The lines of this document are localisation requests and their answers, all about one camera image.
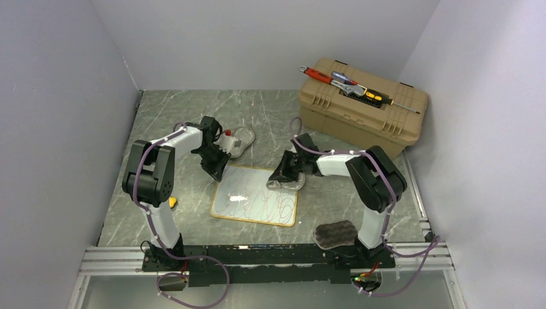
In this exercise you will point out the grey blue scrubbing sponge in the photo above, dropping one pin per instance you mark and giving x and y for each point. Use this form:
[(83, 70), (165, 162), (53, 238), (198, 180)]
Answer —
[(296, 185)]

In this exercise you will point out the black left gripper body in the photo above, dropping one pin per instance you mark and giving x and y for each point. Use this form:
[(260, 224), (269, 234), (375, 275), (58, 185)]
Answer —
[(214, 159)]

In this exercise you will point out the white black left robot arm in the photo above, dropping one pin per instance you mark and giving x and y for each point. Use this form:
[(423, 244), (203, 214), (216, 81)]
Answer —
[(150, 170)]

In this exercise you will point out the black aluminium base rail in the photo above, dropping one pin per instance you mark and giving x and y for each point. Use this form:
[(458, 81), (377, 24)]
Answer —
[(217, 264)]

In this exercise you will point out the tan plastic toolbox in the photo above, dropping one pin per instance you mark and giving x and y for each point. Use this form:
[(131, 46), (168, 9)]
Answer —
[(358, 121)]

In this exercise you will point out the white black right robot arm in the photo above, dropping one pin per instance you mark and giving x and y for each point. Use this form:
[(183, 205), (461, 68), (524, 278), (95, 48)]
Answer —
[(377, 180)]

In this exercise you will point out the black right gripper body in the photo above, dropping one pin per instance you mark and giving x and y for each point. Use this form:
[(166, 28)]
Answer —
[(291, 165)]

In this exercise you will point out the yellow black screwdriver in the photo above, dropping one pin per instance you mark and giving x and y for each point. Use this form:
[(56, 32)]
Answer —
[(380, 98)]

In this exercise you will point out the dark wavy foam sponge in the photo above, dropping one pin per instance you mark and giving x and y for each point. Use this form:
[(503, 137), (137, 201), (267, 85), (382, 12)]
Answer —
[(328, 236)]

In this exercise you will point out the blue red screwdriver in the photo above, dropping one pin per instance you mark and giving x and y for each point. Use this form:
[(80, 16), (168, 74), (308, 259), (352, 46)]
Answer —
[(343, 78)]

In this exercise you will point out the yellow black sponge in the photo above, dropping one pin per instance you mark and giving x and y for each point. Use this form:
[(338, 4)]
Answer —
[(172, 202)]

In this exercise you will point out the grey silver scrubbing sponge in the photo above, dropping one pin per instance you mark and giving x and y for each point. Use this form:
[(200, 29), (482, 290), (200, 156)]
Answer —
[(247, 135)]

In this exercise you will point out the yellow framed whiteboard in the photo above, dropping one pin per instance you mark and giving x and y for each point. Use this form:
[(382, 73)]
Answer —
[(242, 195)]

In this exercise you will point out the red handled adjustable wrench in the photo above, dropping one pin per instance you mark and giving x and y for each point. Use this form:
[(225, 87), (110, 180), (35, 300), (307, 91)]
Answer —
[(348, 89)]

